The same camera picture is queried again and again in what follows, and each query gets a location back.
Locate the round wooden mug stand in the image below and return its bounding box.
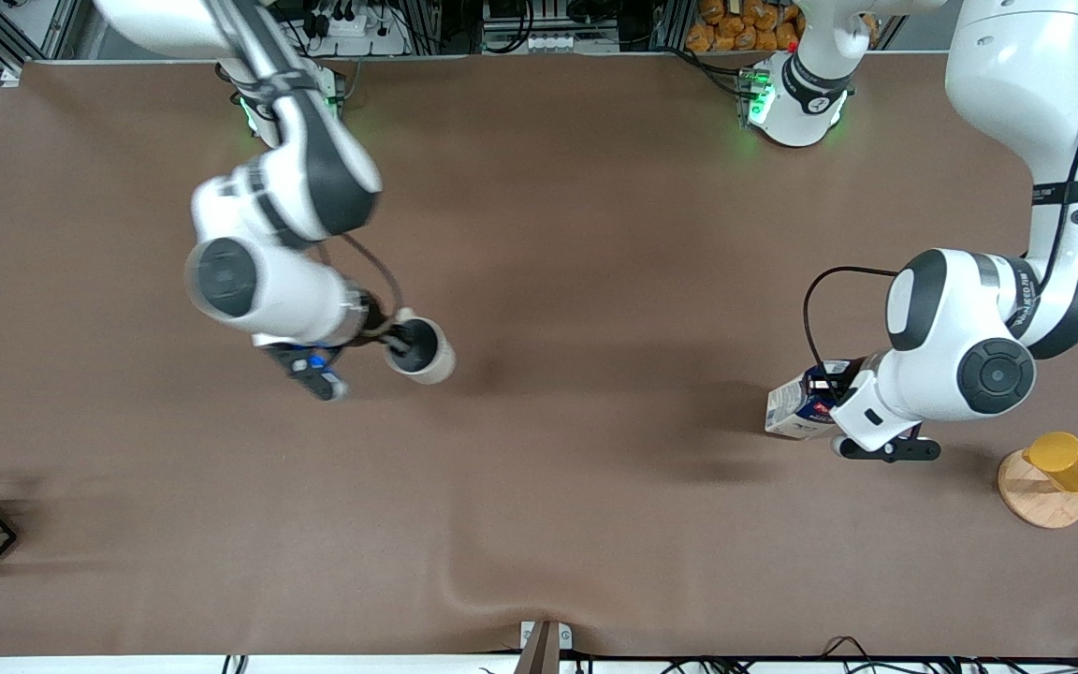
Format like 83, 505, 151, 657
998, 447, 1078, 530

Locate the metal table clamp bracket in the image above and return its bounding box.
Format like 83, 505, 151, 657
518, 620, 574, 674

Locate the black floor cable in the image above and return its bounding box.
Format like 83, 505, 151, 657
820, 636, 881, 667

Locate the bag of orange bread rolls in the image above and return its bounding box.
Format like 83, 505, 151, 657
686, 0, 807, 53

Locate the yellow plastic cup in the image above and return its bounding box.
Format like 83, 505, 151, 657
1023, 431, 1078, 494

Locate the white power strip with plugs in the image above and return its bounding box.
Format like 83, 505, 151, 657
308, 0, 411, 57

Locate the grey cup dark inside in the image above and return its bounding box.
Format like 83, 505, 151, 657
384, 307, 457, 386

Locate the blue milk carton green cap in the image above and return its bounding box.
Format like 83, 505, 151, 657
765, 359, 863, 441

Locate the long white power strip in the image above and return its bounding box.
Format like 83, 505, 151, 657
524, 33, 622, 54

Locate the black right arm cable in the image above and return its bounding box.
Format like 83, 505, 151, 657
319, 234, 406, 315

